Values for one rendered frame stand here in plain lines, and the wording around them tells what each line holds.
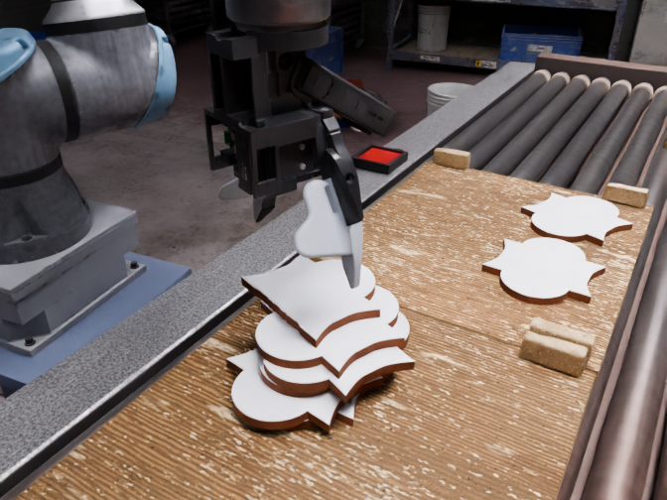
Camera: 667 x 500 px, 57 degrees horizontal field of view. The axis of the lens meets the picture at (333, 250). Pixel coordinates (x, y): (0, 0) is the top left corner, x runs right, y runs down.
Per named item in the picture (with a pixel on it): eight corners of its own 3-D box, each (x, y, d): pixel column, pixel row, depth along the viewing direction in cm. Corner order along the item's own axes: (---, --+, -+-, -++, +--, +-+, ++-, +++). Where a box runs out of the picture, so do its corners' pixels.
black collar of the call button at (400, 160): (349, 166, 106) (349, 157, 105) (370, 152, 112) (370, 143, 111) (388, 175, 103) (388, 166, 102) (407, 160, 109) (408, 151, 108)
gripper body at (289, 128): (208, 177, 50) (192, 23, 44) (295, 153, 55) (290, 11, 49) (258, 209, 45) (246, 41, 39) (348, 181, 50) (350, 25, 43)
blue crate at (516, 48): (497, 61, 497) (501, 33, 486) (500, 50, 532) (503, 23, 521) (578, 66, 482) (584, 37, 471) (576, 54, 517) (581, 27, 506)
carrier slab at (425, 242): (294, 280, 74) (294, 269, 73) (429, 168, 104) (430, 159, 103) (596, 384, 58) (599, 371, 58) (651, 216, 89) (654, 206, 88)
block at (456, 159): (432, 164, 102) (434, 148, 100) (436, 161, 103) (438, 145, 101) (466, 172, 99) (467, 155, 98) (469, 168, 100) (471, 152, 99)
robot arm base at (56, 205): (-71, 252, 71) (-102, 174, 66) (22, 198, 84) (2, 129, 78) (34, 274, 67) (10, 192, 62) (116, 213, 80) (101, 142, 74)
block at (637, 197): (600, 200, 90) (603, 184, 88) (602, 195, 91) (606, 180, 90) (644, 209, 87) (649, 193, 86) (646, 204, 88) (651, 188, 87)
